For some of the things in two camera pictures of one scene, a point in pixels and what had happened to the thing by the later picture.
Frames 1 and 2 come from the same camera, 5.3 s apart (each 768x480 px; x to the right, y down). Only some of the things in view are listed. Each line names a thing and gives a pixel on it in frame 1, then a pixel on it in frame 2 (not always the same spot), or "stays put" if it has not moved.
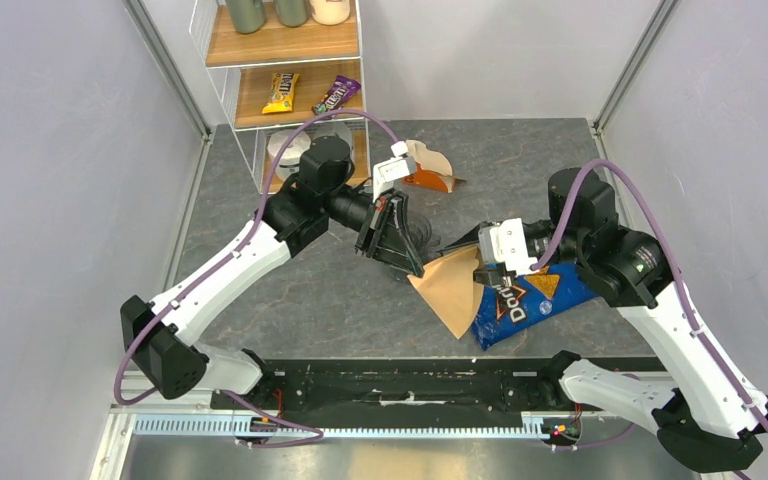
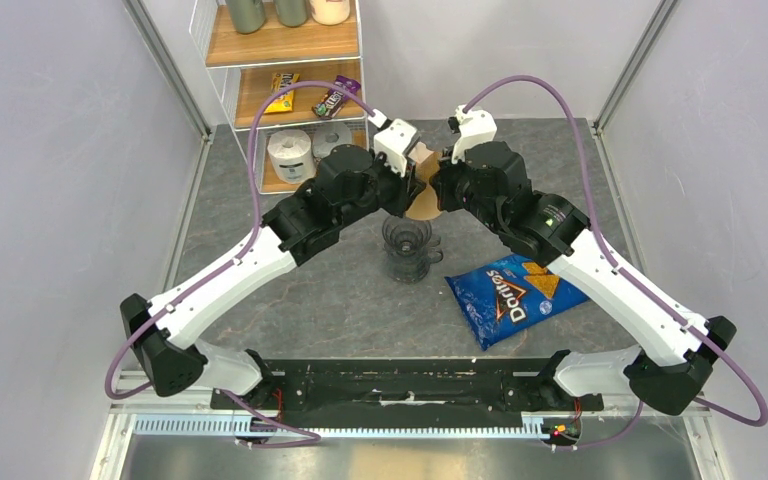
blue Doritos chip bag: [532, 297] stays put
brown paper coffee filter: [448, 285] → [425, 204]
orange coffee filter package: [432, 168] stays put
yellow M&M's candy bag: [282, 93] stays put
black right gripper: [494, 277] → [442, 183]
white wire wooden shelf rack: [276, 79] stays put
